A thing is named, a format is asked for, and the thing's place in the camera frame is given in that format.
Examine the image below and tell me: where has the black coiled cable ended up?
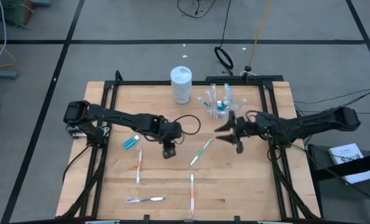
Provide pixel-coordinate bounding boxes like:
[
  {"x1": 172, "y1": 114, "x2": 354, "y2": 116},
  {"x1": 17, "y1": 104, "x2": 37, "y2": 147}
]
[{"x1": 213, "y1": 0, "x2": 235, "y2": 75}]

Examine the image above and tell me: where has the green bin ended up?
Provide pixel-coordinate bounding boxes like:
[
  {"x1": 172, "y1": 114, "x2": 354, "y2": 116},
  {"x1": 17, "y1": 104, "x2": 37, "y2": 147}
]
[{"x1": 0, "y1": 0, "x2": 35, "y2": 27}]

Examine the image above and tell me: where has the black aluminium table frame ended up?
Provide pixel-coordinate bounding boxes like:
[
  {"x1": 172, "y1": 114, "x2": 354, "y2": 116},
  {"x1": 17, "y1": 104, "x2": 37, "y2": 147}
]
[{"x1": 56, "y1": 70, "x2": 321, "y2": 224}]

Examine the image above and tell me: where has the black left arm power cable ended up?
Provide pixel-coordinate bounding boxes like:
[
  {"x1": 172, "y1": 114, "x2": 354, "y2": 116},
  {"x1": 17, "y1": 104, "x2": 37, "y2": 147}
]
[{"x1": 62, "y1": 144, "x2": 91, "y2": 184}]

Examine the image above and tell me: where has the black side cart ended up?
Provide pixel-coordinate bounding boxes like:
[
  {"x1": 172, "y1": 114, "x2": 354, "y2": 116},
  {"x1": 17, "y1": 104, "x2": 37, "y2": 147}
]
[{"x1": 305, "y1": 143, "x2": 370, "y2": 224}]

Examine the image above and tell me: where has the grey-blue floor bar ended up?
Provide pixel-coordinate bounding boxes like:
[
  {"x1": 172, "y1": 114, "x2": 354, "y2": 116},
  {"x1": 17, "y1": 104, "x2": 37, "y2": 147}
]
[{"x1": 0, "y1": 68, "x2": 19, "y2": 80}]

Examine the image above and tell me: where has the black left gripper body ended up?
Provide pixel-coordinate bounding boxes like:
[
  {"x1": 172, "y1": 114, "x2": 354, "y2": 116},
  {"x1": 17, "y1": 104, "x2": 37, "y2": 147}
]
[{"x1": 154, "y1": 116, "x2": 185, "y2": 160}]

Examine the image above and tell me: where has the white booklet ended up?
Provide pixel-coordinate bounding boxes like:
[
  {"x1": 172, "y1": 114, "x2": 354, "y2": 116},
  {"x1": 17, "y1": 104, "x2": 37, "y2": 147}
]
[{"x1": 327, "y1": 142, "x2": 370, "y2": 185}]

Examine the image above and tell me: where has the clear plastic container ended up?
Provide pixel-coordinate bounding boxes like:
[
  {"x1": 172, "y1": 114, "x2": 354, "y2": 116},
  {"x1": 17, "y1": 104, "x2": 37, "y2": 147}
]
[{"x1": 203, "y1": 102, "x2": 238, "y2": 119}]

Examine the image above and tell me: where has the thin yellow cable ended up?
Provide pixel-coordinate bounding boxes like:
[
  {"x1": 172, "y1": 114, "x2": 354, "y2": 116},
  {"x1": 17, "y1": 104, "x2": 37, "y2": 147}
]
[{"x1": 0, "y1": 30, "x2": 17, "y2": 70}]

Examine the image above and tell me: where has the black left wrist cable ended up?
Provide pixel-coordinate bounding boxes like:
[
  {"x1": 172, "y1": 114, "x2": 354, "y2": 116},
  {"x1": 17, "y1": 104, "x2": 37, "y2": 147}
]
[{"x1": 172, "y1": 114, "x2": 202, "y2": 137}]

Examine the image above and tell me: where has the orange wrapped toothbrush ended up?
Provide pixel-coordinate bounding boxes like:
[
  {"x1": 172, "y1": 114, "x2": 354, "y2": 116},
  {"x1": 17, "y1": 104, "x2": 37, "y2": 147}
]
[
  {"x1": 135, "y1": 146, "x2": 143, "y2": 185},
  {"x1": 189, "y1": 173, "x2": 196, "y2": 218}
]

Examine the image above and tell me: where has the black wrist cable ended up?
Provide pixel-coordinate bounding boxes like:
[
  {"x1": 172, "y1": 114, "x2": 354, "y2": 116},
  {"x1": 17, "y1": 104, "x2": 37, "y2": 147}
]
[
  {"x1": 244, "y1": 110, "x2": 262, "y2": 124},
  {"x1": 172, "y1": 114, "x2": 202, "y2": 137}
]

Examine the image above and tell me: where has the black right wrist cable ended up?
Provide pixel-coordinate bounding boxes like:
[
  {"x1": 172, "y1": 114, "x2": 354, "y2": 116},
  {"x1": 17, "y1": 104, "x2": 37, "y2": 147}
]
[{"x1": 244, "y1": 110, "x2": 262, "y2": 124}]

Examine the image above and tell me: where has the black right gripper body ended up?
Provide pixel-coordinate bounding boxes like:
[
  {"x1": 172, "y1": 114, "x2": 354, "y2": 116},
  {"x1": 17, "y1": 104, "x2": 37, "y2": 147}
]
[{"x1": 229, "y1": 109, "x2": 269, "y2": 155}]

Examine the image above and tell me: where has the long yellow cable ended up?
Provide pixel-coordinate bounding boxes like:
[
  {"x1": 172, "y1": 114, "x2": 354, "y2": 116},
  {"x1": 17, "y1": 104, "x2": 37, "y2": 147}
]
[{"x1": 245, "y1": 0, "x2": 275, "y2": 73}]

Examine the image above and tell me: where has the white wipes canister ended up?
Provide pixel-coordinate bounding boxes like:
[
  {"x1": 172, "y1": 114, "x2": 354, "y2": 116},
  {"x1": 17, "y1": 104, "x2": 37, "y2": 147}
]
[{"x1": 170, "y1": 65, "x2": 193, "y2": 105}]

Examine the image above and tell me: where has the black mounting bar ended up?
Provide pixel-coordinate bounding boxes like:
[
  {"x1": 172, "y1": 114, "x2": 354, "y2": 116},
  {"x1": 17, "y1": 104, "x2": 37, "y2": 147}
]
[{"x1": 205, "y1": 74, "x2": 284, "y2": 83}]

